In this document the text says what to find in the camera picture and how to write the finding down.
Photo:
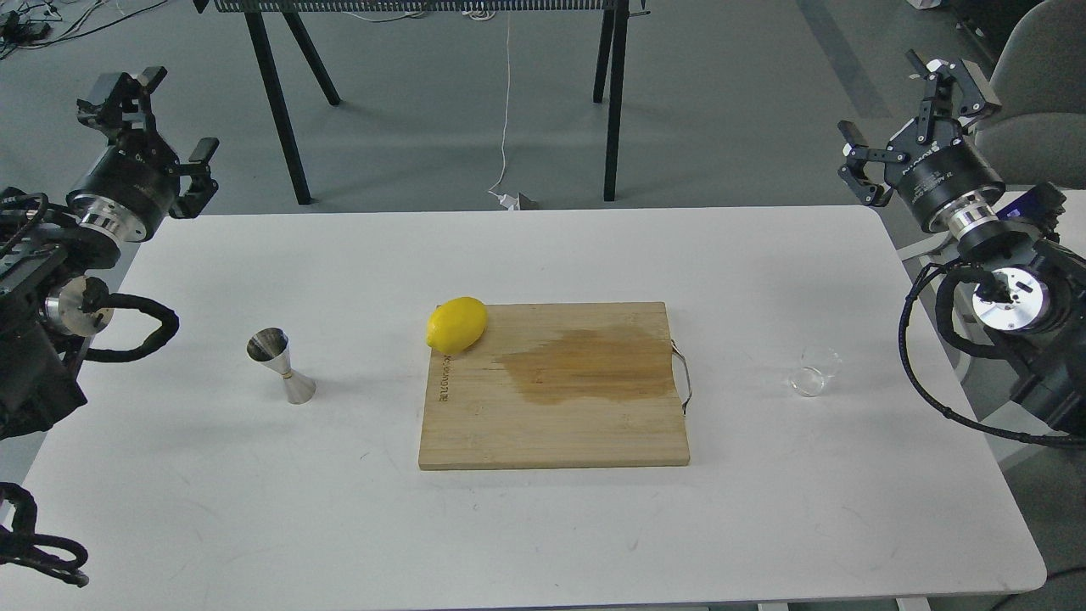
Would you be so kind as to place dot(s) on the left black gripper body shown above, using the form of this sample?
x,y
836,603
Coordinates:
x,y
132,195

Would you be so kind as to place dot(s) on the steel double jigger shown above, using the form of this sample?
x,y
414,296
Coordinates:
x,y
269,347

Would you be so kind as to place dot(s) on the small clear glass cup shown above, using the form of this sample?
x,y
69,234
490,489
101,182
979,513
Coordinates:
x,y
817,368

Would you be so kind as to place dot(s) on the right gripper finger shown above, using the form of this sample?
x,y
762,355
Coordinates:
x,y
857,155
957,96

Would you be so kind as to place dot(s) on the yellow lemon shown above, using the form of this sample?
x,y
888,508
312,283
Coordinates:
x,y
456,325

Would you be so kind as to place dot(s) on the bamboo cutting board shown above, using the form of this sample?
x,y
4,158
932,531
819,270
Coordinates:
x,y
558,385

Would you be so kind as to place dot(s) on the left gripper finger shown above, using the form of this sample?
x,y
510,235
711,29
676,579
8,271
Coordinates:
x,y
202,185
119,107

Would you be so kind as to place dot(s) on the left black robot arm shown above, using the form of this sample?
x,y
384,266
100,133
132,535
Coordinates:
x,y
54,314

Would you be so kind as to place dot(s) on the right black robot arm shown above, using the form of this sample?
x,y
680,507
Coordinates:
x,y
1013,293

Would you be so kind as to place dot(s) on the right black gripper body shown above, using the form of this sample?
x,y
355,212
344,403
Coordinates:
x,y
945,175

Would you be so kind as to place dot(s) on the grey office chair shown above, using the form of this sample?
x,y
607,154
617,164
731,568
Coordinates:
x,y
1038,134

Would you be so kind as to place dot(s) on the black metal frame table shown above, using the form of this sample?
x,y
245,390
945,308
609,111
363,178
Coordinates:
x,y
383,68

